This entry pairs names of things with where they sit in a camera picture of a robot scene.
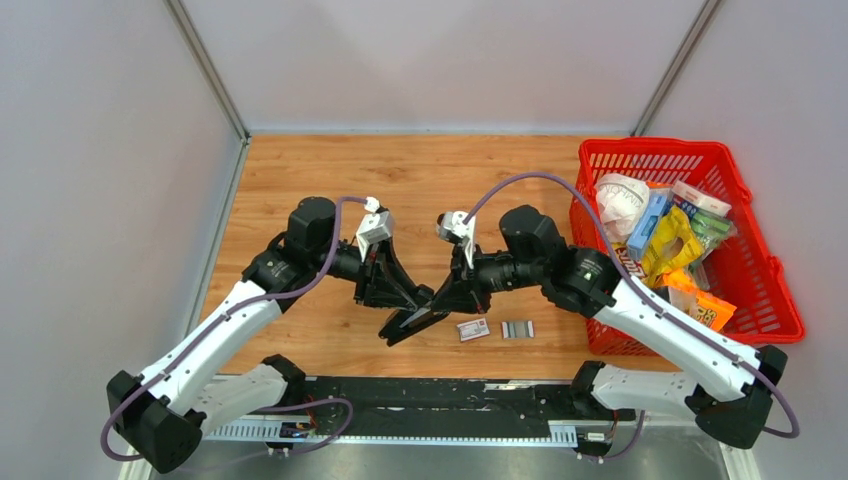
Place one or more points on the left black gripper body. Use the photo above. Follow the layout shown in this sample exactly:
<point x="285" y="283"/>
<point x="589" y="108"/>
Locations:
<point x="369" y="277"/>

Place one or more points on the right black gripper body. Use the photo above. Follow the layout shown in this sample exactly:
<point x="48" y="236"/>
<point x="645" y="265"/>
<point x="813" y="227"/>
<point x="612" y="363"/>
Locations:
<point x="479" y="301"/>

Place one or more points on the black stapler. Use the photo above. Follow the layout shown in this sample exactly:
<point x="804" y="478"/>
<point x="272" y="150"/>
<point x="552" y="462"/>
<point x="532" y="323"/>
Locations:
<point x="409" y="319"/>

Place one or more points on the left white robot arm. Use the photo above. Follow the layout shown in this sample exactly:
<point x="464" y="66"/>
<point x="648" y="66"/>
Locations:
<point x="166" y="410"/>

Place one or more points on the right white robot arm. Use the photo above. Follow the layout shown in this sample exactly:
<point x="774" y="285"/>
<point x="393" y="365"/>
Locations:
<point x="726" y="388"/>

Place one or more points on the red white staple box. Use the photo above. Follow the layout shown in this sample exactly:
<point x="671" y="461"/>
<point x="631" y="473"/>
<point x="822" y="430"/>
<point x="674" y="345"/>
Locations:
<point x="473" y="329"/>

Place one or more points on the white crumpled bag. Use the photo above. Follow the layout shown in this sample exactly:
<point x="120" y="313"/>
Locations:
<point x="622" y="201"/>

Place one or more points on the blue box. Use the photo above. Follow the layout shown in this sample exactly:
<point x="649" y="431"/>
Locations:
<point x="644" y="229"/>

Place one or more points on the yellow chips bag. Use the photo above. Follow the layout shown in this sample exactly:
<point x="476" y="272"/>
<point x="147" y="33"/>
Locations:
<point x="673" y="246"/>

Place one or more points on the white red package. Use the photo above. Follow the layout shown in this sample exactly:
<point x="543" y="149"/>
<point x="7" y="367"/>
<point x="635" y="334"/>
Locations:
<point x="692" y="200"/>

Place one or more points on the orange snack pack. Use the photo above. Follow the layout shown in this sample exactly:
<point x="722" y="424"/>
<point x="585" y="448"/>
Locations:
<point x="684" y="294"/>

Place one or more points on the green snack pack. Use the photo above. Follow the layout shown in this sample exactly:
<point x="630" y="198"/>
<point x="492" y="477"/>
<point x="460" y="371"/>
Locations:
<point x="711" y="230"/>

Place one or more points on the red plastic basket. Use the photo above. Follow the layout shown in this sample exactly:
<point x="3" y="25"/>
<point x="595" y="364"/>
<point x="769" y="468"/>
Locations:
<point x="742" y="271"/>

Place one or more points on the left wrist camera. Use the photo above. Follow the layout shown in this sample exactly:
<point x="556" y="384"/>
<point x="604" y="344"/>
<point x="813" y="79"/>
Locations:
<point x="376" y="225"/>

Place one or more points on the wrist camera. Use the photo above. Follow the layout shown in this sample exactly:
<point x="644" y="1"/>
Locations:
<point x="376" y="225"/>
<point x="459" y="228"/>

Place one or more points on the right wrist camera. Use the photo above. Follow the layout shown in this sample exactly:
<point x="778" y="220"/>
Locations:
<point x="459" y="228"/>

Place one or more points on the slotted cable duct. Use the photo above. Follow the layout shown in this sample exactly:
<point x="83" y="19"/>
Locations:
<point x="554" y="434"/>

